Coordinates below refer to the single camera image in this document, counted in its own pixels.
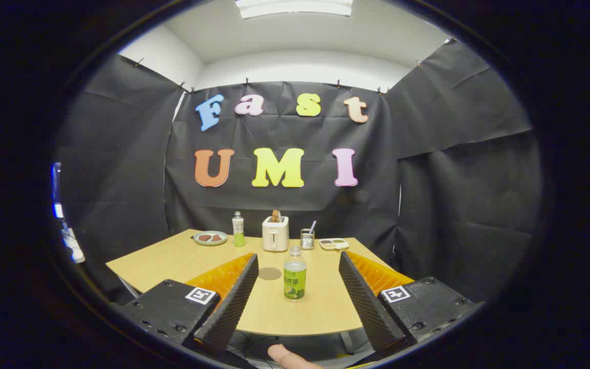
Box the blue lit screen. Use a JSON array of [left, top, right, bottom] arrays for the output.
[[52, 163, 64, 220]]

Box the wooden table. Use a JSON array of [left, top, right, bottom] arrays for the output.
[[106, 229, 393, 337]]

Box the white toaster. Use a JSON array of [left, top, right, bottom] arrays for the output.
[[262, 216, 290, 252]]

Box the white device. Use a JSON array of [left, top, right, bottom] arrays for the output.
[[62, 228, 86, 264]]

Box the tall white green bottle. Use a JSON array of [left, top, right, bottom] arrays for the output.
[[232, 211, 246, 248]]

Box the green label juice bottle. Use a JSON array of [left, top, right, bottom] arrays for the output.
[[283, 246, 307, 302]]

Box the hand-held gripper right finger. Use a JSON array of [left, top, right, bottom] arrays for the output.
[[338, 250, 485, 354]]

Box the ceiling light panel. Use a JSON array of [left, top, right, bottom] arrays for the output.
[[235, 0, 353, 19]]

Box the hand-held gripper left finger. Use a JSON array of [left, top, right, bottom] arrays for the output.
[[111, 252, 260, 354]]

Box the pale green plate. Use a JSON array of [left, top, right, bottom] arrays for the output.
[[193, 231, 228, 246]]

